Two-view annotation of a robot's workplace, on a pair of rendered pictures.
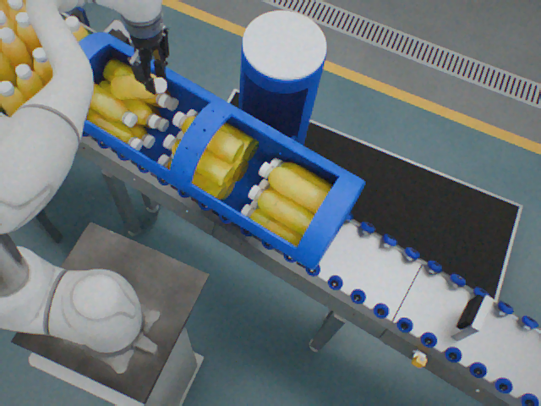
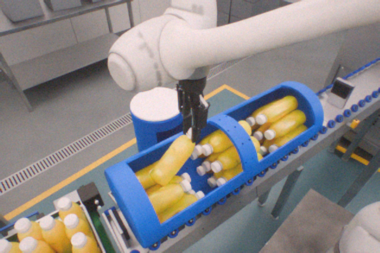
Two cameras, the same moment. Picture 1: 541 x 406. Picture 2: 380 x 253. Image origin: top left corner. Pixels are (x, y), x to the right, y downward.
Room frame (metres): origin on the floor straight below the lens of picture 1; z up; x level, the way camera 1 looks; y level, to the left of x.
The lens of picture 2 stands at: (0.52, 0.85, 1.84)
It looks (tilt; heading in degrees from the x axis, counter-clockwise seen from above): 44 degrees down; 303
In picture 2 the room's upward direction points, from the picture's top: straight up
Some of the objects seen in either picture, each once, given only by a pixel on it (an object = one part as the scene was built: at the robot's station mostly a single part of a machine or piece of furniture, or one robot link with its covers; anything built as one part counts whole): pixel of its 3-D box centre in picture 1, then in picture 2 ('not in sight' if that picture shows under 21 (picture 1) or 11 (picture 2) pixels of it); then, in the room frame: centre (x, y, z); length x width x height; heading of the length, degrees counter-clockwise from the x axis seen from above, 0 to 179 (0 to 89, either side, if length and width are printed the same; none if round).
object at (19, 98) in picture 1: (17, 107); not in sight; (0.83, 0.82, 0.99); 0.07 x 0.07 x 0.19
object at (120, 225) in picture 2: not in sight; (120, 228); (0.94, 0.65, 0.99); 0.10 x 0.02 x 0.12; 159
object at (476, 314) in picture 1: (468, 317); (339, 94); (0.46, -0.59, 1.00); 0.10 x 0.04 x 0.15; 159
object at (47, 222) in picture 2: not in sight; (47, 223); (1.09, 0.79, 1.09); 0.04 x 0.04 x 0.02
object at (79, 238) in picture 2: (40, 55); (78, 240); (0.97, 0.77, 1.09); 0.04 x 0.04 x 0.02
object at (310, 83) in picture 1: (274, 116); (163, 158); (1.24, 0.07, 0.59); 0.28 x 0.28 x 0.88
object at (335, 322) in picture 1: (327, 331); (284, 195); (0.49, -0.30, 0.31); 0.06 x 0.06 x 0.63; 69
